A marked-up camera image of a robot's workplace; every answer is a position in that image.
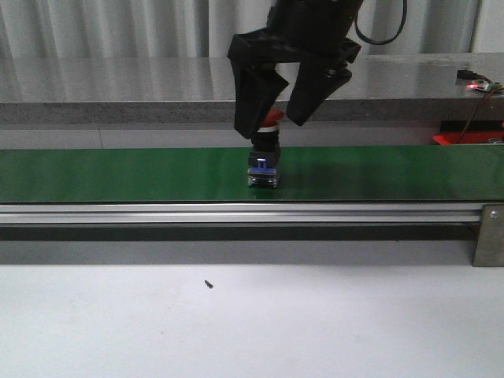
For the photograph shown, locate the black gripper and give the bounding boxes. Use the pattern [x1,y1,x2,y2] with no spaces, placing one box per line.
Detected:
[228,0,362,139]

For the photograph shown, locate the red push button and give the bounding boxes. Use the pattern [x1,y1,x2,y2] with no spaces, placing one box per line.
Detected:
[247,108,284,188]

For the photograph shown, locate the grey stone shelf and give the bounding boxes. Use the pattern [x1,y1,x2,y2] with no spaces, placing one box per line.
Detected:
[1,53,503,126]

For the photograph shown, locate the black usb plug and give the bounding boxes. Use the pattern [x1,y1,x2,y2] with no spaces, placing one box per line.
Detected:
[457,69,478,83]

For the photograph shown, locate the green conveyor belt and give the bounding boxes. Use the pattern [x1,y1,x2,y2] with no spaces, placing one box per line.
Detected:
[1,145,503,203]

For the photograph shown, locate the small green circuit board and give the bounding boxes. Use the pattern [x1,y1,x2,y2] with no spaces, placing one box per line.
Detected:
[467,79,503,93]

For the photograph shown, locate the red plastic tray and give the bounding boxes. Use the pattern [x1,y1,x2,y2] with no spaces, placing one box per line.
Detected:
[432,131,503,146]

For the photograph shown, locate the grey curtain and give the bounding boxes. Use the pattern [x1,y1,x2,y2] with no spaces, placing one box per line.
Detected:
[1,0,480,58]

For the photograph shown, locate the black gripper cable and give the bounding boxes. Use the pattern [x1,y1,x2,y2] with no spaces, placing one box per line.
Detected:
[354,0,409,46]

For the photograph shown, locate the thin orange wire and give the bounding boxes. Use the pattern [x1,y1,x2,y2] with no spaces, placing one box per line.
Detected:
[455,89,494,145]

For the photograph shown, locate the steel conveyor bracket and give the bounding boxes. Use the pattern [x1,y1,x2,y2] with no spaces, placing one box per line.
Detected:
[472,204,504,267]

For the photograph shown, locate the aluminium conveyor rail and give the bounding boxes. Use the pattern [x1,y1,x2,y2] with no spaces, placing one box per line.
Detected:
[1,202,484,226]

